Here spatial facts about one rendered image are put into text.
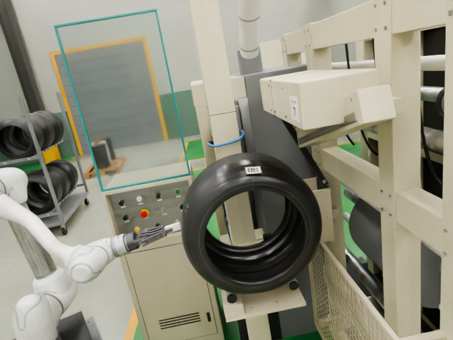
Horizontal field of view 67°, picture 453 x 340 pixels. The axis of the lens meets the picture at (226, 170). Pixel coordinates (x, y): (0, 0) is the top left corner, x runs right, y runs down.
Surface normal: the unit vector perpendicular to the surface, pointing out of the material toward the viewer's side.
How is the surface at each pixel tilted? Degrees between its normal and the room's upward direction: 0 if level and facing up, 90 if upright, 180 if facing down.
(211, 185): 50
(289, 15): 90
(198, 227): 85
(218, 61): 90
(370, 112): 72
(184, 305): 90
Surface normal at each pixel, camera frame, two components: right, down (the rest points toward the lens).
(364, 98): 0.04, -0.04
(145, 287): 0.10, 0.27
